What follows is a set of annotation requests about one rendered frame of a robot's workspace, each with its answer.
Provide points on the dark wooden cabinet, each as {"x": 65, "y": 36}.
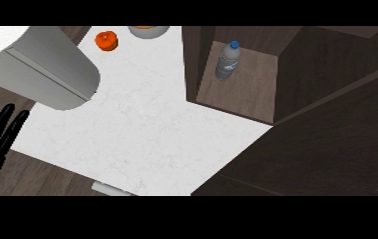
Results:
{"x": 245, "y": 89}

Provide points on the grey bowl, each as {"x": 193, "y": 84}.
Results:
{"x": 148, "y": 32}

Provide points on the orange round vegetable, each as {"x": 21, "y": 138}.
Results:
{"x": 106, "y": 41}

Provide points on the pale grey flat block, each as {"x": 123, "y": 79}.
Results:
{"x": 111, "y": 189}

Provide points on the clear water bottle blue cap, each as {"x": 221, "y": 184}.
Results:
{"x": 227, "y": 63}

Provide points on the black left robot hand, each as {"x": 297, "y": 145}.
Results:
{"x": 6, "y": 129}

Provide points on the dark wooden cabinet door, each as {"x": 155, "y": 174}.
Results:
{"x": 314, "y": 149}

